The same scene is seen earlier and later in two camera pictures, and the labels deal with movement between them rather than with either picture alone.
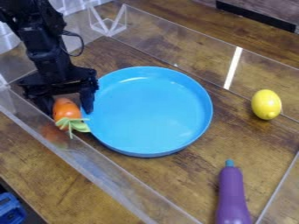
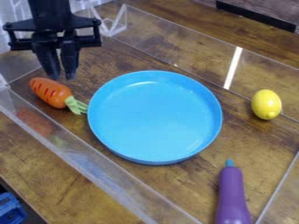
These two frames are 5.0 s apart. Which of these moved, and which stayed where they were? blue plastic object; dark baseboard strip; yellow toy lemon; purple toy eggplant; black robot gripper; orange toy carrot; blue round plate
Moved: blue round plate; orange toy carrot; black robot gripper
Stayed: dark baseboard strip; blue plastic object; yellow toy lemon; purple toy eggplant
